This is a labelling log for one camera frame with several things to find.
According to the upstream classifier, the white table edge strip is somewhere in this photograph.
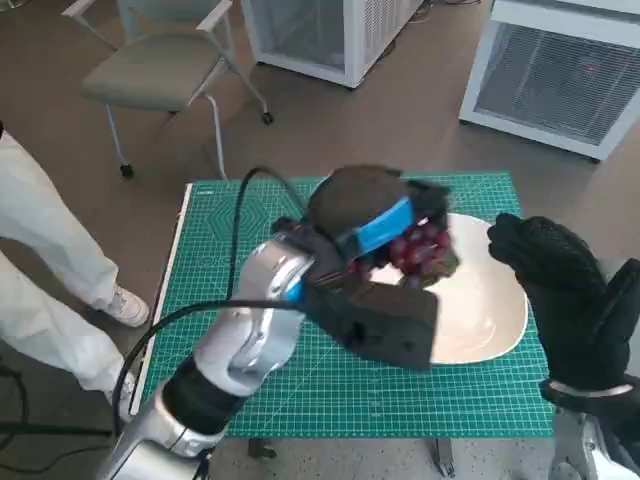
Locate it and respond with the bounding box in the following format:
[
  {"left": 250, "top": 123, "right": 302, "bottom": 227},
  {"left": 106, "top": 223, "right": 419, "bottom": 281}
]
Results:
[{"left": 127, "top": 182, "right": 195, "bottom": 416}]

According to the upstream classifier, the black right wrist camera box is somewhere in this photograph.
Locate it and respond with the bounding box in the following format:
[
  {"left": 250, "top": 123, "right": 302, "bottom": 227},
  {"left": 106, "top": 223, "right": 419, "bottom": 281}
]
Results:
[{"left": 594, "top": 413, "right": 640, "bottom": 471}]

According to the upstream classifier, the green cutting mat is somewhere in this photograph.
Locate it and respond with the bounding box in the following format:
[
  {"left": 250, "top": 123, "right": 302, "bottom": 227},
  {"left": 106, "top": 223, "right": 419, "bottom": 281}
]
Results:
[{"left": 132, "top": 172, "right": 555, "bottom": 441}]

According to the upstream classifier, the black floor cable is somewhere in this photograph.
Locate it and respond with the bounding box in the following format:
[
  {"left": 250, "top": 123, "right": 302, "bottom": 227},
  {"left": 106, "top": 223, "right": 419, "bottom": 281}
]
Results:
[{"left": 0, "top": 364, "right": 114, "bottom": 474}]

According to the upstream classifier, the grey chair with castors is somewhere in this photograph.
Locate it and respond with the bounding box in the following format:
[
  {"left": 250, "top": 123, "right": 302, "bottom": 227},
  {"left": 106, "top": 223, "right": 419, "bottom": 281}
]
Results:
[{"left": 62, "top": 0, "right": 275, "bottom": 180}]

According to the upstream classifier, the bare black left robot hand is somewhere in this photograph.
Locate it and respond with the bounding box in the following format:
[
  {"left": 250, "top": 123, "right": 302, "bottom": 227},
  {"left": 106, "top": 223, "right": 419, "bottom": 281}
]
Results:
[{"left": 305, "top": 165, "right": 452, "bottom": 264}]

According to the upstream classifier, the white plate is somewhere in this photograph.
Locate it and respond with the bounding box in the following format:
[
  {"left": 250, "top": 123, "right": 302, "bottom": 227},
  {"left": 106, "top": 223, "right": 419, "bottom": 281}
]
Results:
[{"left": 367, "top": 212, "right": 530, "bottom": 365}]

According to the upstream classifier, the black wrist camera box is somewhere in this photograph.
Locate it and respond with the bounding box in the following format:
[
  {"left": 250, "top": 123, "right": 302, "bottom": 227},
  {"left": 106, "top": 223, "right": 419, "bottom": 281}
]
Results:
[
  {"left": 304, "top": 272, "right": 440, "bottom": 372},
  {"left": 594, "top": 413, "right": 640, "bottom": 471}
]

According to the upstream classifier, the person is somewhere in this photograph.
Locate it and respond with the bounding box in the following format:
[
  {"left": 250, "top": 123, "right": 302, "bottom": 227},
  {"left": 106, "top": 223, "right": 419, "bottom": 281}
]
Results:
[{"left": 0, "top": 119, "right": 151, "bottom": 419}]

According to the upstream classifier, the white mesh cabinet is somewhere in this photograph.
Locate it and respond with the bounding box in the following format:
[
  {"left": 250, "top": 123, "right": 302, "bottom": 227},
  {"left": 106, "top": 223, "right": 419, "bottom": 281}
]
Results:
[
  {"left": 241, "top": 0, "right": 425, "bottom": 91},
  {"left": 458, "top": 0, "right": 640, "bottom": 163}
]

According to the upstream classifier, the red toy grape bunch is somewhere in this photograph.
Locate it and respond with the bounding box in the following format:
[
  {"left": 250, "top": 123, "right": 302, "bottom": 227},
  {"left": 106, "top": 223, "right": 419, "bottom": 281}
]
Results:
[{"left": 378, "top": 221, "right": 461, "bottom": 291}]

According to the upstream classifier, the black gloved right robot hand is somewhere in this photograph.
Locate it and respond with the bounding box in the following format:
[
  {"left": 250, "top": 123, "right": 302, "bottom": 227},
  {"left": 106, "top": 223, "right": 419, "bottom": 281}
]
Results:
[{"left": 487, "top": 212, "right": 640, "bottom": 392}]

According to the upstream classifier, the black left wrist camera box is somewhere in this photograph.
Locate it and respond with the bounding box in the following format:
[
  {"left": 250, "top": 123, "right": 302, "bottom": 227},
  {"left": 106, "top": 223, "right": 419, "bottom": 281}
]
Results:
[{"left": 304, "top": 272, "right": 440, "bottom": 372}]

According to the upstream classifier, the metal table clamp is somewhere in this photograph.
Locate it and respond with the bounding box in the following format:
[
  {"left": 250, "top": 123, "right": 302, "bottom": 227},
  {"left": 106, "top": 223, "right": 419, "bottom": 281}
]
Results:
[
  {"left": 432, "top": 438, "right": 457, "bottom": 480},
  {"left": 247, "top": 437, "right": 278, "bottom": 461}
]

